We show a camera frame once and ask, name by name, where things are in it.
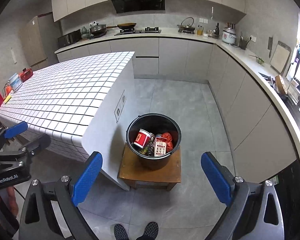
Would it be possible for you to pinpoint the orange liquid bottle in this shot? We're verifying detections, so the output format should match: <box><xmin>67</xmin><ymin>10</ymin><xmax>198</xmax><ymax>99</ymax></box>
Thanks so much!
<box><xmin>197</xmin><ymin>25</ymin><xmax>204</xmax><ymax>36</ymax></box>

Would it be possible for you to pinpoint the black shoe left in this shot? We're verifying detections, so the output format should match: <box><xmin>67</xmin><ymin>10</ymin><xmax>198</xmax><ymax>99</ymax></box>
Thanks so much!
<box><xmin>114</xmin><ymin>224</ymin><xmax>129</xmax><ymax>240</ymax></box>

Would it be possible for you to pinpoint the black shoe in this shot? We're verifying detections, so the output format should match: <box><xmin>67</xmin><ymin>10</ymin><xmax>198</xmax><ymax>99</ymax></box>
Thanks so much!
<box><xmin>141</xmin><ymin>222</ymin><xmax>159</xmax><ymax>240</ymax></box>
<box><xmin>114</xmin><ymin>224</ymin><xmax>129</xmax><ymax>240</ymax></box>

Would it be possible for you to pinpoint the cleaver knife on wall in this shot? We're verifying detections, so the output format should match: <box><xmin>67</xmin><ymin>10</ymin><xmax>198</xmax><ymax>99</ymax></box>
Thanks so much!
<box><xmin>267</xmin><ymin>36</ymin><xmax>273</xmax><ymax>58</ymax></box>

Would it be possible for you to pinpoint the gas stove top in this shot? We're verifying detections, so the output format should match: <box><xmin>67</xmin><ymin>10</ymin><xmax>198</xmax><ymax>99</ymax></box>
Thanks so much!
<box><xmin>115</xmin><ymin>27</ymin><xmax>161</xmax><ymax>36</ymax></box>

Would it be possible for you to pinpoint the wooden stool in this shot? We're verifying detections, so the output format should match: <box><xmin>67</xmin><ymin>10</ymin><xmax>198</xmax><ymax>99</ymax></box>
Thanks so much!
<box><xmin>119</xmin><ymin>145</ymin><xmax>181</xmax><ymax>191</ymax></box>

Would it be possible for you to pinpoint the black wok with lid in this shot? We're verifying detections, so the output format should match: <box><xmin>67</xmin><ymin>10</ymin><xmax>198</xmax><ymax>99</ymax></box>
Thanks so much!
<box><xmin>90</xmin><ymin>23</ymin><xmax>107</xmax><ymax>37</ymax></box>

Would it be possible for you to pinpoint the beige snack wrapper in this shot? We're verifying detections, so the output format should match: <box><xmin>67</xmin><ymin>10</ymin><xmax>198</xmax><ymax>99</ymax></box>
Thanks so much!
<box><xmin>154</xmin><ymin>137</ymin><xmax>167</xmax><ymax>157</ymax></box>

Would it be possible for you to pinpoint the red plastic bag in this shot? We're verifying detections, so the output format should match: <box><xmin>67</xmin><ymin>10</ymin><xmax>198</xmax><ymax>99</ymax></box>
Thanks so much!
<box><xmin>161</xmin><ymin>132</ymin><xmax>174</xmax><ymax>152</ymax></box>

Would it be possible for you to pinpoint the small red appliance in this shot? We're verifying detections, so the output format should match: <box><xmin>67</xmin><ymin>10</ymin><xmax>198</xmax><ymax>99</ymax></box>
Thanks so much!
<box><xmin>19</xmin><ymin>68</ymin><xmax>33</xmax><ymax>82</ymax></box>

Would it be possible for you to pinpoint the white tiled island counter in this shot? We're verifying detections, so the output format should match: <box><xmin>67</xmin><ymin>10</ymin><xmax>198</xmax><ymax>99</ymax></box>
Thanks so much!
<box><xmin>0</xmin><ymin>51</ymin><xmax>138</xmax><ymax>190</ymax></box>

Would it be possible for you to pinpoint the black microwave oven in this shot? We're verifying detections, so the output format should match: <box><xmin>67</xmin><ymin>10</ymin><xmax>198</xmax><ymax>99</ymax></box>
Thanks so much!
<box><xmin>58</xmin><ymin>29</ymin><xmax>81</xmax><ymax>48</ymax></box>

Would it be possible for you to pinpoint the refrigerator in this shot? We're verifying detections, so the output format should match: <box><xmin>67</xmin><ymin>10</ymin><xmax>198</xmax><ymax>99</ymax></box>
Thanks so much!
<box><xmin>19</xmin><ymin>12</ymin><xmax>62</xmax><ymax>71</ymax></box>

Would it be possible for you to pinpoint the black shoe right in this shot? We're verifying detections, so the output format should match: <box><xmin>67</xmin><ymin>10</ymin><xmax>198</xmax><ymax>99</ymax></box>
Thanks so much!
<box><xmin>141</xmin><ymin>222</ymin><xmax>159</xmax><ymax>240</ymax></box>

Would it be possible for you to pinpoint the cutting board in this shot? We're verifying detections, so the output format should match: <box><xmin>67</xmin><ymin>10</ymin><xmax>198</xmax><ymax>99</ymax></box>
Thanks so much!
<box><xmin>270</xmin><ymin>41</ymin><xmax>292</xmax><ymax>74</ymax></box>

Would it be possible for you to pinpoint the utensil holder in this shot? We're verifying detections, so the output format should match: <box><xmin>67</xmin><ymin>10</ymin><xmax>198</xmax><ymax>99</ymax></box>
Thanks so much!
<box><xmin>238</xmin><ymin>35</ymin><xmax>251</xmax><ymax>50</ymax></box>

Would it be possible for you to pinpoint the dark glass bottle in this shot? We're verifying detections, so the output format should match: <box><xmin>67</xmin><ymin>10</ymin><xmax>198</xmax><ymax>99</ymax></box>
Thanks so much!
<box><xmin>213</xmin><ymin>22</ymin><xmax>220</xmax><ymax>38</ymax></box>

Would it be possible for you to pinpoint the black trash bucket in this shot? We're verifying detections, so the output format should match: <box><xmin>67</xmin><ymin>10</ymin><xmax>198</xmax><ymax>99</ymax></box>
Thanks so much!
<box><xmin>126</xmin><ymin>113</ymin><xmax>181</xmax><ymax>161</ymax></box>

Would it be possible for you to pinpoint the black kettle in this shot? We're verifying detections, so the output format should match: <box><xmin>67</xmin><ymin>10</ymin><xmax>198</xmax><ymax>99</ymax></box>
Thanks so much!
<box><xmin>177</xmin><ymin>17</ymin><xmax>195</xmax><ymax>34</ymax></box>

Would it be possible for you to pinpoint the red white paper cup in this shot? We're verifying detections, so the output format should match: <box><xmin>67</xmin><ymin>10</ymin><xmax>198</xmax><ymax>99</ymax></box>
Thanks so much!
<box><xmin>133</xmin><ymin>129</ymin><xmax>155</xmax><ymax>149</ymax></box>

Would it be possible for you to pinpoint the white rice cooker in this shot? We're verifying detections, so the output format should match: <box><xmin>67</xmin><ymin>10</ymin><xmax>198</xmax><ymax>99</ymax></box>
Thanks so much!
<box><xmin>222</xmin><ymin>27</ymin><xmax>237</xmax><ymax>44</ymax></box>

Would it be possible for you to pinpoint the coconut drink can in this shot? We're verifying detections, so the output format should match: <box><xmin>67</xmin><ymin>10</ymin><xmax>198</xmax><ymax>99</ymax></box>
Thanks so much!
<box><xmin>140</xmin><ymin>141</ymin><xmax>155</xmax><ymax>157</ymax></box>

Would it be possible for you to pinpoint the frying pan on stove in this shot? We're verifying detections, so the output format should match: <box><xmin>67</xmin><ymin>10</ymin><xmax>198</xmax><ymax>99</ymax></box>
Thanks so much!
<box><xmin>107</xmin><ymin>23</ymin><xmax>136</xmax><ymax>30</ymax></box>

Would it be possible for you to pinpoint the clear plastic container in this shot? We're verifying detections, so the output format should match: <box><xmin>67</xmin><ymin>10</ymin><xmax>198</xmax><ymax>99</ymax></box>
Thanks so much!
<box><xmin>8</xmin><ymin>73</ymin><xmax>23</xmax><ymax>92</ymax></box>

